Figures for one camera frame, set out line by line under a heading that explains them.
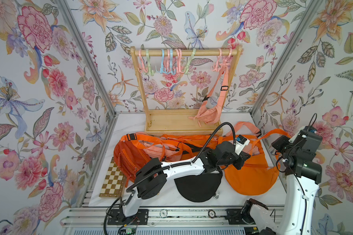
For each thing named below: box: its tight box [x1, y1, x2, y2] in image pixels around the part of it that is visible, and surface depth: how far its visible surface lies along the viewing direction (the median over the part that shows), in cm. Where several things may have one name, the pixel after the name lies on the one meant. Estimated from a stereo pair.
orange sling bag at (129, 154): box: [113, 133, 166, 188], surface depth 87 cm
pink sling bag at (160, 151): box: [138, 140, 182, 163], surface depth 93 cm
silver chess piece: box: [213, 190, 221, 200], surface depth 81 cm
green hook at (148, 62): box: [145, 48, 154, 76], surface depth 78 cm
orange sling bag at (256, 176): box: [224, 143, 280, 196], surface depth 82 cm
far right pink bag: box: [188, 65, 229, 127], surface depth 97 cm
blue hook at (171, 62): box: [164, 48, 177, 76], surface depth 77 cm
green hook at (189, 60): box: [184, 47, 197, 75], surface depth 76 cm
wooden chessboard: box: [99, 156, 127, 198], surface depth 86 cm
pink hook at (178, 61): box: [175, 48, 186, 74], surface depth 76 cm
